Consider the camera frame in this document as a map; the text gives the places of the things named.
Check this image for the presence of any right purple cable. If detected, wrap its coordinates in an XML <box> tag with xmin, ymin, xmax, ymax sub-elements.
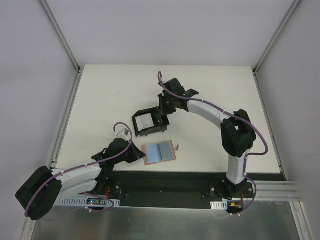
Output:
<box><xmin>157</xmin><ymin>71</ymin><xmax>270</xmax><ymax>216</ymax></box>

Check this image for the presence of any brown leather card holder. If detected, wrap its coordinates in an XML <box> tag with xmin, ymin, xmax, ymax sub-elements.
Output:
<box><xmin>141</xmin><ymin>140</ymin><xmax>180</xmax><ymax>166</ymax></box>

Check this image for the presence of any left aluminium frame post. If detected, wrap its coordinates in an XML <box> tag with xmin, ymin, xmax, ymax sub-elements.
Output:
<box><xmin>38</xmin><ymin>0</ymin><xmax>85</xmax><ymax>73</ymax></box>

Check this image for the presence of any left white cable duct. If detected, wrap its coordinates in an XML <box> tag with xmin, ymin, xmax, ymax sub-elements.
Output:
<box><xmin>54</xmin><ymin>196</ymin><xmax>121</xmax><ymax>208</ymax></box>

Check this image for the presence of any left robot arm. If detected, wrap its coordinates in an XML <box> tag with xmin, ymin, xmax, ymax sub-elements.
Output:
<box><xmin>15</xmin><ymin>138</ymin><xmax>146</xmax><ymax>221</ymax></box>

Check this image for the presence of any right white cable duct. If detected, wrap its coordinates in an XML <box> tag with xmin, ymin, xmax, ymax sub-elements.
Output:
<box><xmin>210</xmin><ymin>200</ymin><xmax>228</xmax><ymax>211</ymax></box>

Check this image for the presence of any aluminium rail right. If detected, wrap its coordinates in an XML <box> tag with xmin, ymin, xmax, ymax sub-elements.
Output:
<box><xmin>255</xmin><ymin>181</ymin><xmax>302</xmax><ymax>202</ymax></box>

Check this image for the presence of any black card dispenser box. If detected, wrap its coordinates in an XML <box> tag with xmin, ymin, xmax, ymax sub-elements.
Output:
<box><xmin>131</xmin><ymin>107</ymin><xmax>170</xmax><ymax>137</ymax></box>

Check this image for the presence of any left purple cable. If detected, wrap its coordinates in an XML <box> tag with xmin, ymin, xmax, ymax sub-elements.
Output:
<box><xmin>24</xmin><ymin>122</ymin><xmax>133</xmax><ymax>218</ymax></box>

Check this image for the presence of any right aluminium frame post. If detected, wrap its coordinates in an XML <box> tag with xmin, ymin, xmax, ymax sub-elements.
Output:
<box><xmin>252</xmin><ymin>0</ymin><xmax>303</xmax><ymax>75</ymax></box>

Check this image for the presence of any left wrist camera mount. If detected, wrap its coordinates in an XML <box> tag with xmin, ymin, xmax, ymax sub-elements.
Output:
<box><xmin>114</xmin><ymin>128</ymin><xmax>131</xmax><ymax>141</ymax></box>

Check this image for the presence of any white cable duct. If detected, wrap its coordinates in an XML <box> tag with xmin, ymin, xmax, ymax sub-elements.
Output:
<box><xmin>210</xmin><ymin>200</ymin><xmax>228</xmax><ymax>211</ymax></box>
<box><xmin>54</xmin><ymin>196</ymin><xmax>121</xmax><ymax>208</ymax></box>

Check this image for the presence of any white cards stack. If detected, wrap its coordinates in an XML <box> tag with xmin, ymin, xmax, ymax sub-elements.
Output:
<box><xmin>135</xmin><ymin>113</ymin><xmax>154</xmax><ymax>131</ymax></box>

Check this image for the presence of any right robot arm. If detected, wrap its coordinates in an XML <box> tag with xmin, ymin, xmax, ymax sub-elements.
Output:
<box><xmin>158</xmin><ymin>72</ymin><xmax>257</xmax><ymax>200</ymax></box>

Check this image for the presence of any aluminium frame post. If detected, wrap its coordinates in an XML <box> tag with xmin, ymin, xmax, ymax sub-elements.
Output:
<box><xmin>252</xmin><ymin>0</ymin><xmax>303</xmax><ymax>75</ymax></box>
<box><xmin>38</xmin><ymin>0</ymin><xmax>85</xmax><ymax>73</ymax></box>

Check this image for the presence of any purple cable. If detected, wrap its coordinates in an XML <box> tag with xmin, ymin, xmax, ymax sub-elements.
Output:
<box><xmin>157</xmin><ymin>71</ymin><xmax>270</xmax><ymax>216</ymax></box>
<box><xmin>24</xmin><ymin>122</ymin><xmax>133</xmax><ymax>218</ymax></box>

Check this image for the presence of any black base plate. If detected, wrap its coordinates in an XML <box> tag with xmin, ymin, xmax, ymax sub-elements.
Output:
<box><xmin>76</xmin><ymin>171</ymin><xmax>260</xmax><ymax>208</ymax></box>

